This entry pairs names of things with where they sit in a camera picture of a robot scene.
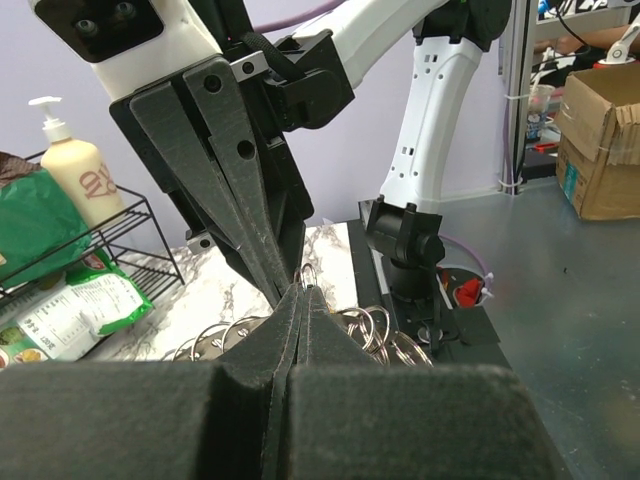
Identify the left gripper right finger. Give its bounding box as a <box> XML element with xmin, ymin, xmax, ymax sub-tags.
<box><xmin>275</xmin><ymin>287</ymin><xmax>565</xmax><ymax>479</ymax></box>

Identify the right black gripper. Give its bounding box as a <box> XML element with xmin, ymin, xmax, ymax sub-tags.
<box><xmin>108</xmin><ymin>47</ymin><xmax>316</xmax><ymax>309</ymax></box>

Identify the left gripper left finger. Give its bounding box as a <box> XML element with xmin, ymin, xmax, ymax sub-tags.
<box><xmin>1</xmin><ymin>286</ymin><xmax>303</xmax><ymax>479</ymax></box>

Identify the metal keyring holder with rings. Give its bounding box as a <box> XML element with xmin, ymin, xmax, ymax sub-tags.
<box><xmin>159</xmin><ymin>263</ymin><xmax>435</xmax><ymax>369</ymax></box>

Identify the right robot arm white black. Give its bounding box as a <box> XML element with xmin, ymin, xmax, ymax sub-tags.
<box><xmin>110</xmin><ymin>1</ymin><xmax>512</xmax><ymax>305</ymax></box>

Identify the cream lotion pump bottle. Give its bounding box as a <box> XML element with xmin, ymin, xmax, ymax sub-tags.
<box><xmin>28</xmin><ymin>96</ymin><xmax>126</xmax><ymax>229</ymax></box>

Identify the brown crumpled bag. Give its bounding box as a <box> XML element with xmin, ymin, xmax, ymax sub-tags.
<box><xmin>0</xmin><ymin>152</ymin><xmax>41</xmax><ymax>188</ymax></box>

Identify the dark green bag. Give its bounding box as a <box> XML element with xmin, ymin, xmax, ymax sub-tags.
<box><xmin>1</xmin><ymin>169</ymin><xmax>91</xmax><ymax>289</ymax></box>

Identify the cardboard box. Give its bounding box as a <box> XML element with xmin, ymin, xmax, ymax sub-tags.
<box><xmin>555</xmin><ymin>63</ymin><xmax>639</xmax><ymax>221</ymax></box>

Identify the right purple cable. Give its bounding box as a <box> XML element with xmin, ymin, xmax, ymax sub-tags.
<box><xmin>254</xmin><ymin>0</ymin><xmax>524</xmax><ymax>281</ymax></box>

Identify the black wire basket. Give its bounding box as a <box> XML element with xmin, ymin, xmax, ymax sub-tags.
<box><xmin>0</xmin><ymin>149</ymin><xmax>186</xmax><ymax>301</ymax></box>

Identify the aluminium frame post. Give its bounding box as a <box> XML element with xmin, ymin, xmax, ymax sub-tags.
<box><xmin>499</xmin><ymin>1</ymin><xmax>538</xmax><ymax>196</ymax></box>

